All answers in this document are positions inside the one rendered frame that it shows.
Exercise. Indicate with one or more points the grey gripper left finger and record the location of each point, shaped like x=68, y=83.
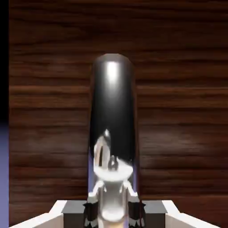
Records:
x=71, y=212

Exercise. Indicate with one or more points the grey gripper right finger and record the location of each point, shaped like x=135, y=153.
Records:
x=156, y=212

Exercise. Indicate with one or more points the dark wood cabinet door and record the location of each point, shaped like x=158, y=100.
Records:
x=178, y=89

